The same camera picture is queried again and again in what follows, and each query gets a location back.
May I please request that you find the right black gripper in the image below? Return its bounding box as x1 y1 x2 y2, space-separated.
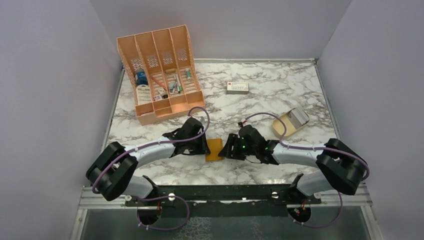
218 133 258 161

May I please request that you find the yellow leather card holder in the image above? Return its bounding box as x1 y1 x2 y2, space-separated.
205 138 224 162

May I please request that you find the stack of grey cards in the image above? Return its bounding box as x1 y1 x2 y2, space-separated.
287 107 310 129

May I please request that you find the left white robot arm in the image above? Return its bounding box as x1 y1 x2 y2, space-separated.
85 117 209 206

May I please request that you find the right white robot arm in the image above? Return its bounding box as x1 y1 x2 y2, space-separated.
218 125 368 204

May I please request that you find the white small card box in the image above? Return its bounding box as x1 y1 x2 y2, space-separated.
226 81 249 95

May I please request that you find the beige oval tray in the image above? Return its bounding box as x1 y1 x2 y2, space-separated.
271 110 309 138

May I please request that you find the black mounting base bar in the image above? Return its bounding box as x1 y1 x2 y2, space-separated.
123 176 321 220

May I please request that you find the metal binder clip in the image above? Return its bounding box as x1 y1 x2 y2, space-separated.
168 80 178 94

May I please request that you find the green white marker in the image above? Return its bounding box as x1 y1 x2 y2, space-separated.
185 68 192 81

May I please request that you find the red pencil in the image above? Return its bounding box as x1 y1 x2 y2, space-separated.
151 76 168 91

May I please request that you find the white label sheet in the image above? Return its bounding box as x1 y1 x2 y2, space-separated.
135 84 152 105

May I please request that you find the small brown eraser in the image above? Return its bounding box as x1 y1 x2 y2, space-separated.
165 68 176 74

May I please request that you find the peach plastic desk organizer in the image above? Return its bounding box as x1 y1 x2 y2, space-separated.
116 25 206 126

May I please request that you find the blue tape roll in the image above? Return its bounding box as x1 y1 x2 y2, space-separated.
134 70 149 86

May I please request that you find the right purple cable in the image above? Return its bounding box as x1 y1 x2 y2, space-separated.
238 112 370 182

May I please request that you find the purple cable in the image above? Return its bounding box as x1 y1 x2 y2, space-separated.
91 106 211 195
238 112 370 182

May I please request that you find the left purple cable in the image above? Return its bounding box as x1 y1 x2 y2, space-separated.
91 106 211 195

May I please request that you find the aluminium frame rail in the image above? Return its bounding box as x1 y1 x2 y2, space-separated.
78 184 373 209

